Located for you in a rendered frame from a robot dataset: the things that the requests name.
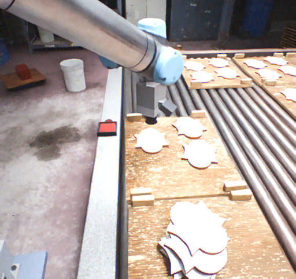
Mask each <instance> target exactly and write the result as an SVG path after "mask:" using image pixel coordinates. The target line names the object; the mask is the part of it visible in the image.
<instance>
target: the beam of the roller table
mask: <svg viewBox="0 0 296 279"><path fill-rule="evenodd" d="M122 83H123V67H119V68H118V69H109V70H108V78H107V83H106V91H105V95H104V100H103V108H102V116H101V122H104V121H105V120H108V119H111V120H112V121H113V122H114V121H117V135H108V136H99V137H98V141H97V148H96V153H95V161H94V169H93V174H92V182H91V186H90V194H89V199H88V207H87V215H86V222H85V228H84V231H83V239H82V247H81V252H80V260H79V268H78V273H77V279H117V257H118V230H119V182H120V157H121V108H122Z"/></svg>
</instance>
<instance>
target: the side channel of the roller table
mask: <svg viewBox="0 0 296 279"><path fill-rule="evenodd" d="M179 52H181V54H182V56H186V59H190V58H193V59H197V58H201V59H204V58H213V57H214V58H217V55H221V54H222V55H223V54H225V55H226V57H229V58H230V59H232V58H233V57H234V56H235V54H244V55H245V56H244V57H261V56H263V57H268V56H270V57H273V55H274V53H279V54H280V53H283V56H284V57H285V56H286V55H287V53H296V49H251V50H201V51H179Z"/></svg>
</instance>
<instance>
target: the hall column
mask: <svg viewBox="0 0 296 279"><path fill-rule="evenodd" d="M234 3H235V0H224V3H223V10H222V14H221V19H220V25H219V33H218V37H217V44H216V45H215V44H214V43H213V44H212V45H211V47H212V48H213V49H215V50H231V49H230V47H229V48H227V47H226V46H227V40H228V36H229V33H230V26H231V20H232V14H233V10H234Z"/></svg>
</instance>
